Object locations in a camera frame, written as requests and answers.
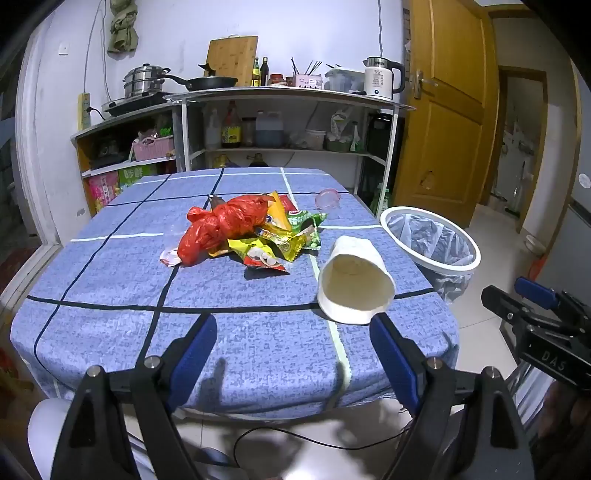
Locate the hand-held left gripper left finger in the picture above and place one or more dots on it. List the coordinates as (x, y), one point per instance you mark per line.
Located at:
(198, 350)

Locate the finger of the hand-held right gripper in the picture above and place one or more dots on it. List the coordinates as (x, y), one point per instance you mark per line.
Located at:
(535, 288)
(503, 304)

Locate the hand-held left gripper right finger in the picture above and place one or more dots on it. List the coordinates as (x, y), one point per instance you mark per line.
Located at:
(392, 355)

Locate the white plastic trash bin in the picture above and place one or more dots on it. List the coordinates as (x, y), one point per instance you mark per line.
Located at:
(466, 265)

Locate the red plastic bag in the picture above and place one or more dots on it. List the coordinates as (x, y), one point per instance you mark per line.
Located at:
(221, 226)

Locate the green snack wrapper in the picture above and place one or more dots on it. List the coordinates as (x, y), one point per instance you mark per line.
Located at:
(307, 226)

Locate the orange floor item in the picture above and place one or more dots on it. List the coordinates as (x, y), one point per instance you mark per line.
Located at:
(538, 269)

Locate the metal floor bowl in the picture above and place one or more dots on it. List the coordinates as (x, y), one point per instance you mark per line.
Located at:
(535, 246)

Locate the white paper cup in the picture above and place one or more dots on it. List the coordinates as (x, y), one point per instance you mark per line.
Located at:
(355, 286)

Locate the red and white wrapper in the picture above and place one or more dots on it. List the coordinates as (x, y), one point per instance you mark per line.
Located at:
(170, 257)

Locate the clear bin liner bag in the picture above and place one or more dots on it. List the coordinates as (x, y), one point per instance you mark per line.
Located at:
(429, 240)

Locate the red and yellow snack wrapper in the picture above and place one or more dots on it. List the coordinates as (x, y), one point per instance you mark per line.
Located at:
(265, 263)

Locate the green plastic bottle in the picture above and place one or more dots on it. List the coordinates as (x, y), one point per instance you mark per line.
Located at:
(384, 203)

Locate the clear pink plastic cup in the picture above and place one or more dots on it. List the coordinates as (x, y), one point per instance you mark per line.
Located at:
(328, 199)

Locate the white stool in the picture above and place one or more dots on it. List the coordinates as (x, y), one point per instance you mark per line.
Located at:
(46, 438)

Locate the wooden door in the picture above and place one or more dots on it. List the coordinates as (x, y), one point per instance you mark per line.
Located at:
(443, 138)

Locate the green carton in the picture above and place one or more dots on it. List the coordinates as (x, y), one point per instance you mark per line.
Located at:
(136, 177)

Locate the pink carton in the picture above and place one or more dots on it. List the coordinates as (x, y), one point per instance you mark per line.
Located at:
(104, 189)

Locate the large yellow oil bottle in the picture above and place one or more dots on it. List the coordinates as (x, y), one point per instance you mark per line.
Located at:
(219, 161)

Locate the round dark bottle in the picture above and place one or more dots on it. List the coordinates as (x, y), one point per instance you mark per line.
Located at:
(258, 160)

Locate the pink plastic basket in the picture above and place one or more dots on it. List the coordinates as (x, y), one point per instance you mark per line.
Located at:
(152, 150)

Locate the black thermos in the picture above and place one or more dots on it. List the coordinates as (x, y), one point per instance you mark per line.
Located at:
(379, 136)

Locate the white plastic bottle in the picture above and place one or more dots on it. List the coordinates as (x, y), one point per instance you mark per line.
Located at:
(213, 131)

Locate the yellow label sauce bottle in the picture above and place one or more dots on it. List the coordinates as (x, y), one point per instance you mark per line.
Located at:
(231, 131)

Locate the brown glass jar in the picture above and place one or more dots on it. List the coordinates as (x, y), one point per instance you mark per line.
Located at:
(249, 134)

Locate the white plastic bag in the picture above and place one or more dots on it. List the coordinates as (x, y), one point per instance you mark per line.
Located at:
(342, 131)

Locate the wooden open cabinet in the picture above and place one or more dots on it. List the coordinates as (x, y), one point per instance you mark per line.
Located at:
(83, 152)

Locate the black induction cooker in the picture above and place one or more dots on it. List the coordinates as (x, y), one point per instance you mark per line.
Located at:
(134, 104)

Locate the white electric kettle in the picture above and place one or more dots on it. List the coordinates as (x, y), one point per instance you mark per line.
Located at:
(379, 81)

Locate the yellow power strip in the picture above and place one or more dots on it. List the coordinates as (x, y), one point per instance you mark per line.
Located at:
(83, 113)

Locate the black frying pan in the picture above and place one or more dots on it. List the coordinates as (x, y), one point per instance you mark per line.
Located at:
(212, 83)

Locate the white metal shelf rack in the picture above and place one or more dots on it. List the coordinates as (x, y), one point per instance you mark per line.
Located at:
(286, 94)

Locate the clear plastic container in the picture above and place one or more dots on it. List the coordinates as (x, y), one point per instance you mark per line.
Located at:
(344, 81)

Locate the steel steamer pot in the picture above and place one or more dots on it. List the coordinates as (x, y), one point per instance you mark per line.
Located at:
(143, 81)

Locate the red lidded jar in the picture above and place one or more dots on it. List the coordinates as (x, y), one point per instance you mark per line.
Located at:
(277, 80)

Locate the dark sauce bottle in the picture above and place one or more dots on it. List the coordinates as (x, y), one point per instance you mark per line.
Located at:
(264, 74)

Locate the pink chopstick holder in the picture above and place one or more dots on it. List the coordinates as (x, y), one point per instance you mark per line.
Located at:
(308, 81)

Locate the wooden cutting board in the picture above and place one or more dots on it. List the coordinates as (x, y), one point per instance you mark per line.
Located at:
(233, 57)

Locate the bundle of chopsticks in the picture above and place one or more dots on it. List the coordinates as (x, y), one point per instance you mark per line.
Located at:
(307, 67)

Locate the green hanging cloth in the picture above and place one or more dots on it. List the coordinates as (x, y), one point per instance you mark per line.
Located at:
(123, 27)

